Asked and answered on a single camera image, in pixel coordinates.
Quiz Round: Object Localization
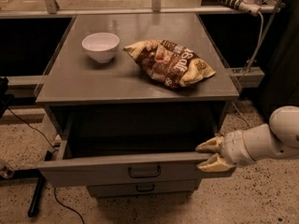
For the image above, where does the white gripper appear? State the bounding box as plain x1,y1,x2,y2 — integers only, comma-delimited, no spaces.
195,131,255,173

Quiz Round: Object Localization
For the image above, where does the grey top drawer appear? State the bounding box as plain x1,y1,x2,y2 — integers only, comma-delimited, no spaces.
36,105,237,189

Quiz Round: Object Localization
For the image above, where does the grey drawer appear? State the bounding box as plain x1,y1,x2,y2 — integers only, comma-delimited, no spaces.
36,105,237,189
87,179,200,197

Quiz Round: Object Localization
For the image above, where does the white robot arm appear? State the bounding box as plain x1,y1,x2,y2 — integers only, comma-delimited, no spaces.
195,105,299,173

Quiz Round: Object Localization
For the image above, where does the grey drawer cabinet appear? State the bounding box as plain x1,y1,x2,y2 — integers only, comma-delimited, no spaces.
35,12,240,199

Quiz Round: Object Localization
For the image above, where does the grey bottom drawer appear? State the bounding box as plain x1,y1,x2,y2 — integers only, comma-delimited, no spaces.
87,179,200,197

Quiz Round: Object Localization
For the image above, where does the brown yellow chip bag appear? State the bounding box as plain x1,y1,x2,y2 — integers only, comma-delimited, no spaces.
123,39,216,89

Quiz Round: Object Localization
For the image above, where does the white power strip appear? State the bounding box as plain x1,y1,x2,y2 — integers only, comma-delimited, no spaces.
217,0,261,16

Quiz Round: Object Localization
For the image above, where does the white ceramic bowl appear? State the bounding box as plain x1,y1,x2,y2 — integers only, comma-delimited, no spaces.
81,33,120,63

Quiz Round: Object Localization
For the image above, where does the black metal floor bar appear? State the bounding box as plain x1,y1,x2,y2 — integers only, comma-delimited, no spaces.
27,149,54,218

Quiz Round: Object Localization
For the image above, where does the black device at left edge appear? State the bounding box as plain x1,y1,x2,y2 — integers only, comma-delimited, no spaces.
0,77,14,118

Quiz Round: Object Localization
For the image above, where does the white power cord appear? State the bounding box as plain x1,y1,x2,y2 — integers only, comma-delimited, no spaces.
237,11,264,79

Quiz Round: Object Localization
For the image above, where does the black floor cable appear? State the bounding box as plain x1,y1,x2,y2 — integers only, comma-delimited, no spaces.
7,106,86,224

